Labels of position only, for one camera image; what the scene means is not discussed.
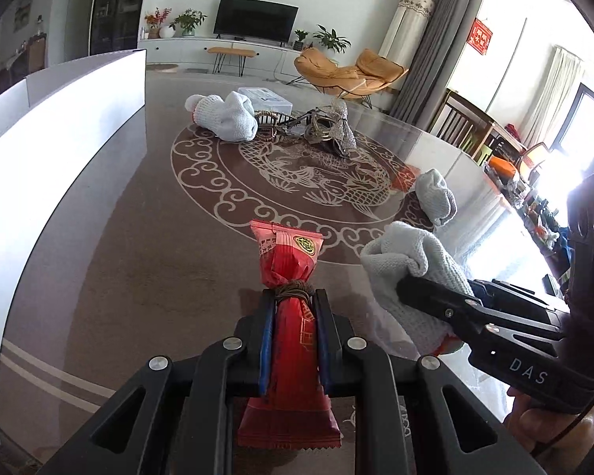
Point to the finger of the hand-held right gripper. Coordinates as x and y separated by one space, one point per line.
440 302
519 297

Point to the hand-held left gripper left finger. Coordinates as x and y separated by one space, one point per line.
265 351

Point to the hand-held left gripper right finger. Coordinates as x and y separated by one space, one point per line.
325 351

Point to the grey knit glove orange cuff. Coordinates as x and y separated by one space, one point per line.
425 257
232 118
435 195

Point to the red snack packet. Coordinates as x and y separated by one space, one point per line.
292 257

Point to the rhinestone bow hair clip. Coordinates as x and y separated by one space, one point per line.
344 128

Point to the gold rhinestone hair claw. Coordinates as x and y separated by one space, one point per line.
321 131

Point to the person's right hand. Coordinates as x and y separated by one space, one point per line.
529 418

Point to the cluttered side table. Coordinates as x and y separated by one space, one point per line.
529 198

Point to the orange box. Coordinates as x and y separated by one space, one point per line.
502 166

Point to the wooden chair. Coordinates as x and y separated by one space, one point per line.
455 118

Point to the white curtain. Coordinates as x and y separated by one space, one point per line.
554 94

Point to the brown hair claw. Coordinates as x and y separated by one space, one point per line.
267 119

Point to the black thin hair pin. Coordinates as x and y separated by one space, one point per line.
297 119

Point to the grey curtain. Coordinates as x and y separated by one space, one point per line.
435 59

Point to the orange lounge chair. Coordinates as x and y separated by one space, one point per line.
336 72

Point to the clear plastic box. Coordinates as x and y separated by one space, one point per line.
265 96

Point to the white floor air conditioner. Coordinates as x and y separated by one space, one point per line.
406 24

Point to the leafy green potted plant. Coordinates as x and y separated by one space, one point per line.
331 38

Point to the small green potted plant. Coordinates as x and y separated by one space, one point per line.
301 37

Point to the wooden bench with black legs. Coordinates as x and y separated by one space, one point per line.
230 51

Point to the beige oval floor mat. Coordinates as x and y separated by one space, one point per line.
162 66

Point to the white tv cabinet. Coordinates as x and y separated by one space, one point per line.
178 52

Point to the black television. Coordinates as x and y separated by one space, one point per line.
255 19

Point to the white round vase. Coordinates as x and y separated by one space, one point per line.
167 32

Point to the red flower plant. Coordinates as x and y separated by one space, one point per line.
153 20

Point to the dark glass cabinet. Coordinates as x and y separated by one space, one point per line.
119 10

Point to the red wall hanging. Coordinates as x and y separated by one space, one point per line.
480 34

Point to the framed wall picture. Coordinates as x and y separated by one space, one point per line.
24 7

